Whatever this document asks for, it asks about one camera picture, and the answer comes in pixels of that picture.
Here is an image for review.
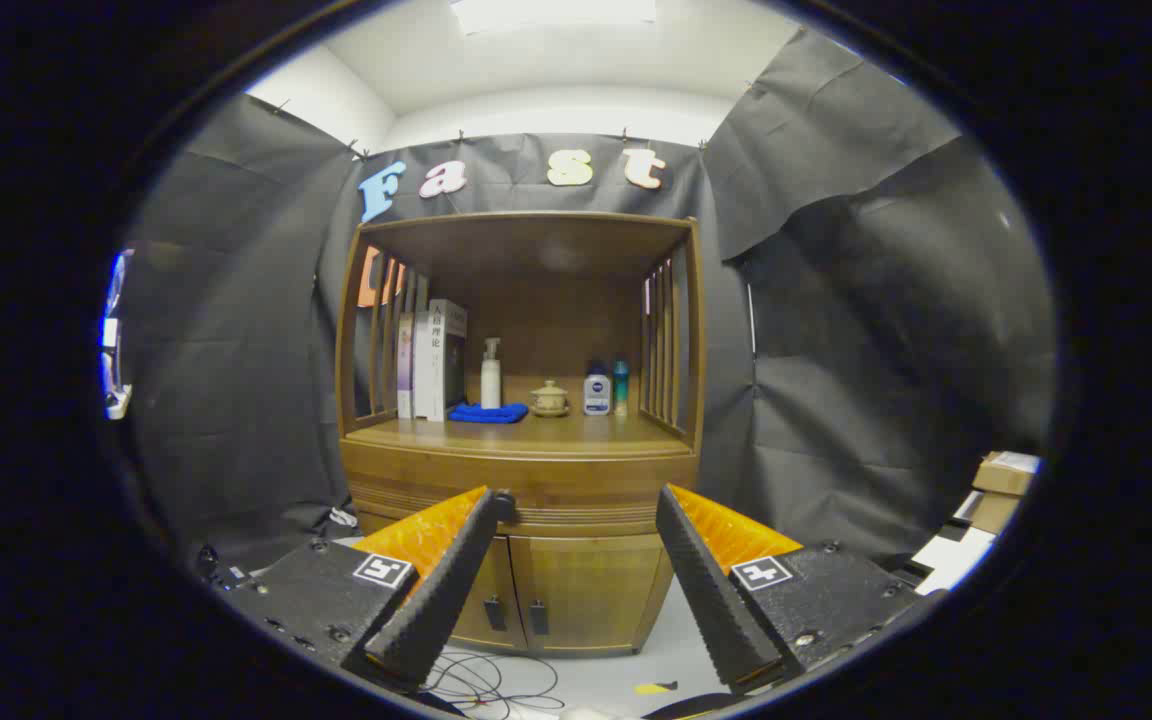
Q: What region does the wooden cabinet door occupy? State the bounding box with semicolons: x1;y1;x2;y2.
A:
509;535;674;657
451;535;527;651

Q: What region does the white lotion bottle blue cap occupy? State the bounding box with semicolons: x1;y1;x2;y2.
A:
583;361;613;417

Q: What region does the wooden cabinet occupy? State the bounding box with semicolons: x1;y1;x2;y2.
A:
334;210;707;659

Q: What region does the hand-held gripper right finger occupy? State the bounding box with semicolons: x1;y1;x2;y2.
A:
656;484;947;696

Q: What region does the ceiling light panel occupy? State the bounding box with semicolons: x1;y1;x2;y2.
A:
451;0;657;36

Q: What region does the black power strip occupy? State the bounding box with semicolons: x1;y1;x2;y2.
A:
196;545;262;593

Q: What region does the white pump bottle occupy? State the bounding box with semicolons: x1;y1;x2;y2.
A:
480;337;503;410

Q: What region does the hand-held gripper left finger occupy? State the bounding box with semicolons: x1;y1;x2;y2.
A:
221;486;517;696

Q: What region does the folded blue cloth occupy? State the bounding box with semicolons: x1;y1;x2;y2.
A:
448;402;530;425

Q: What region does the thick white book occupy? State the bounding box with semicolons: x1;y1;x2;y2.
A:
413;298;469;423

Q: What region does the thin purple book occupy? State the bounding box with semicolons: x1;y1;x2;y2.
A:
396;312;417;419

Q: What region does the cardboard box with white label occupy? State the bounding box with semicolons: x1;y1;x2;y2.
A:
971;450;1042;496

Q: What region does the stack of white flat boxes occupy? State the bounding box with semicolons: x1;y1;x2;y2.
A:
911;525;997;596

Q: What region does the wooden countertop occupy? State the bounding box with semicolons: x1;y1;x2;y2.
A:
346;405;702;461

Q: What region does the plain cardboard box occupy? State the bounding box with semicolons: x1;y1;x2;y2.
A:
964;490;1022;536

